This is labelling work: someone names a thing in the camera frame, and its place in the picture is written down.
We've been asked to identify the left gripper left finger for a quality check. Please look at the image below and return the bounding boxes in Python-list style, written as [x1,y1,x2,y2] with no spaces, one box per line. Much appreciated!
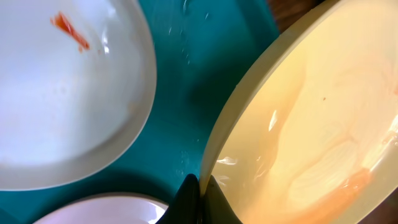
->
[156,174,200,224]

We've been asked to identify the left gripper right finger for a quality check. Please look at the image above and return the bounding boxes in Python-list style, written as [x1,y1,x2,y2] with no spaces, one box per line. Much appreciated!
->
[203,176,243,224]

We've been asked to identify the white plate green rim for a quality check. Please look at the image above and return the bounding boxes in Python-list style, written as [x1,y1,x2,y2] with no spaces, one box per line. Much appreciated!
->
[199,0,397,223]

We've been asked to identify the white plate blue rim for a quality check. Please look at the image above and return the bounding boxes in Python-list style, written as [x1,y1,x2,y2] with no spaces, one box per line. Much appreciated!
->
[1,1,157,191]

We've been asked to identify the teal plastic tray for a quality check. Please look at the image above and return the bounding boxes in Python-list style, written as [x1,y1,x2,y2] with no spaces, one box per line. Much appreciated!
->
[1,0,279,223]

